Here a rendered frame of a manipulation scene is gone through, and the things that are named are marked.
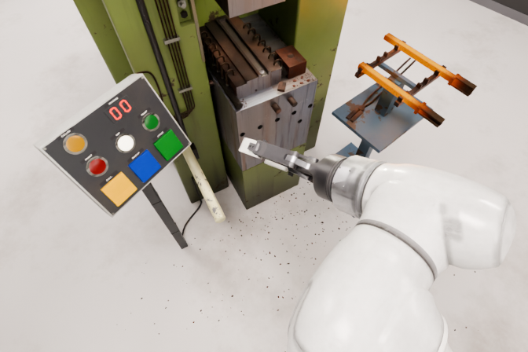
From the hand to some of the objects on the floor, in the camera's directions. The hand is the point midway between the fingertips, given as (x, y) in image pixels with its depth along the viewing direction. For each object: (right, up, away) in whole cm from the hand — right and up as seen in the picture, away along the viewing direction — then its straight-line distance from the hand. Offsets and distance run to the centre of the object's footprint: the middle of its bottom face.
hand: (263, 153), depth 65 cm
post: (-47, -53, +123) cm, 142 cm away
